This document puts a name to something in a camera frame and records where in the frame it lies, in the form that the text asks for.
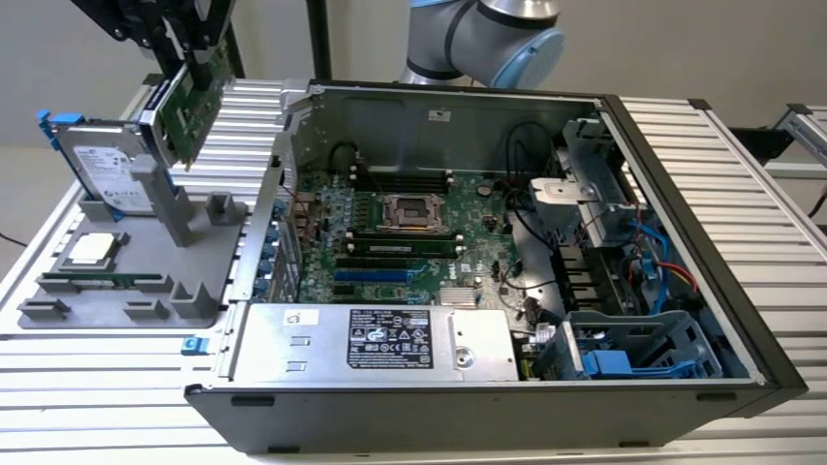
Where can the blue plastic latch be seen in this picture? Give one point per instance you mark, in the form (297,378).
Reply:
(607,363)

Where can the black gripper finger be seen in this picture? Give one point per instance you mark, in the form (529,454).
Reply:
(201,68)

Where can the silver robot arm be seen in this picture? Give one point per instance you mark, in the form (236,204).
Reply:
(452,43)

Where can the green RAM stick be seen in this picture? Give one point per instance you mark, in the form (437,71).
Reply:
(400,249)
(129,278)

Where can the green graphics card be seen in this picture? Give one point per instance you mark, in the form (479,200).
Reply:
(193,121)

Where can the hard disk in blue carrier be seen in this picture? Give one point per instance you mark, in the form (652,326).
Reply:
(96,164)

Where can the neighbouring slatted metal table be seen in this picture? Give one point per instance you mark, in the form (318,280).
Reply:
(800,121)

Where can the green motherboard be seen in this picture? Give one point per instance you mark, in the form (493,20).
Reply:
(477,242)

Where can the silver CPU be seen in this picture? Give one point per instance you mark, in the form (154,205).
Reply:
(93,249)

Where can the silver metal bracket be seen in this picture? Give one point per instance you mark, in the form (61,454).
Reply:
(561,191)

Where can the coin battery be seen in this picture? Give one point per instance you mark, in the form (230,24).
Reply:
(484,189)

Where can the CPU socket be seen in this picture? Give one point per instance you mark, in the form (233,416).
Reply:
(410,210)

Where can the grey parts rack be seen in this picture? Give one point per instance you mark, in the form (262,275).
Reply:
(141,271)

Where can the black expansion slot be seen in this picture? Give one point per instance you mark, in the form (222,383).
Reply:
(370,262)

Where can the blue expansion slot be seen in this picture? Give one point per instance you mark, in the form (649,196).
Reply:
(374,274)

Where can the open black PC case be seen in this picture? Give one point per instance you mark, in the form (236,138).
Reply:
(452,416)

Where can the metal disk bay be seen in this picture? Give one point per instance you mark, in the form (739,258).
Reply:
(600,160)

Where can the grey disk bay cage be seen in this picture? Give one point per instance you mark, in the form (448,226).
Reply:
(645,324)

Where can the black box between tables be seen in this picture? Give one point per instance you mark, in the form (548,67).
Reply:
(761,143)

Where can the silver power supply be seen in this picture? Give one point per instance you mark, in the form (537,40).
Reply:
(309,349)

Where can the silver chipset heatsink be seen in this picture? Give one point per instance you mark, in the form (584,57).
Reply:
(459,296)

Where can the small blue clip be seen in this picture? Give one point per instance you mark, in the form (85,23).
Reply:
(192,345)

